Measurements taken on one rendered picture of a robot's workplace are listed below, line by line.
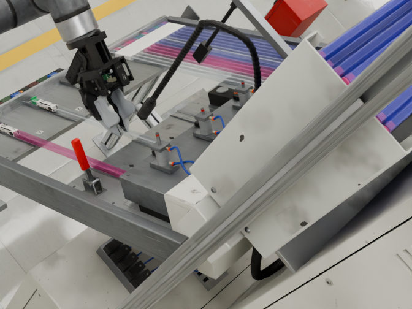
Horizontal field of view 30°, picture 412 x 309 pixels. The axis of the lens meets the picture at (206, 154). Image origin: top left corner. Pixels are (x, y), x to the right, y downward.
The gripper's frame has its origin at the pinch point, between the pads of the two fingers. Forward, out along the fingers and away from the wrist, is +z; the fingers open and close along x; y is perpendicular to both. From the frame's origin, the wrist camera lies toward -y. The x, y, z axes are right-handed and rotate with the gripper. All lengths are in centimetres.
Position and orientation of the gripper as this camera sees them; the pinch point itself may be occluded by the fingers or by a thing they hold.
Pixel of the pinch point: (118, 129)
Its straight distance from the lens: 156.7
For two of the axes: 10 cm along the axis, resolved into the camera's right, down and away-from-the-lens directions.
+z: 3.7, 8.8, 3.0
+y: 6.5, -0.1, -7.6
